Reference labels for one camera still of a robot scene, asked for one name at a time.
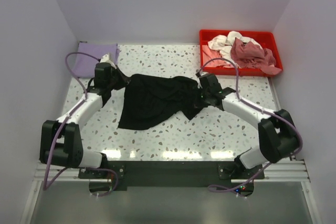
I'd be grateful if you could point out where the white crumpled t shirt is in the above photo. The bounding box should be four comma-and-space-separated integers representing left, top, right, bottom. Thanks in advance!
207, 31, 262, 61

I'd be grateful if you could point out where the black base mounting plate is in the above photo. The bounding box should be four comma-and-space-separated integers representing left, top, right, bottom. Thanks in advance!
78, 161, 265, 193

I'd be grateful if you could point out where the folded lavender t shirt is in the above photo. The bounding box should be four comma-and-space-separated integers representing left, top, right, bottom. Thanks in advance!
72, 42, 120, 78

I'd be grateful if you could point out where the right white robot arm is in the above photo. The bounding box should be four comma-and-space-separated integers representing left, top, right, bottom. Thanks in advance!
196, 73, 302, 178

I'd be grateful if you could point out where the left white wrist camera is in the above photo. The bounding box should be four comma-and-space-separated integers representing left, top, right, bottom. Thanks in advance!
99, 54, 115, 66

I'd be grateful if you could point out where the aluminium extrusion rail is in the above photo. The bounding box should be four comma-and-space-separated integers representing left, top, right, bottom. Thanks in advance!
33, 162, 110, 182

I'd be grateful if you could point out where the black t shirt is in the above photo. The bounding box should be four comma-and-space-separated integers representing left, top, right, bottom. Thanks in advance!
118, 74, 205, 130

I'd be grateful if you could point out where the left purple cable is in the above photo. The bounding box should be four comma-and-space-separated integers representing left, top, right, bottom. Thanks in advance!
43, 52, 121, 201

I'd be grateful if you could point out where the dusty rose crumpled t shirt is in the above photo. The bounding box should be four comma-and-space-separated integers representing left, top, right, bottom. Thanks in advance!
230, 38, 282, 76

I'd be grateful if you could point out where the salmon pink t shirt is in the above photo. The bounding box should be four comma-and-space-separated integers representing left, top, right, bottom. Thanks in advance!
202, 45, 226, 68

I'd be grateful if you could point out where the red plastic bin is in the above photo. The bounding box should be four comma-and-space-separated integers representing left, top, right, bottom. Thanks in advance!
199, 29, 283, 77

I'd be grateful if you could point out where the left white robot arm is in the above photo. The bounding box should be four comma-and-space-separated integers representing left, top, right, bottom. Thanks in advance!
39, 62, 130, 178

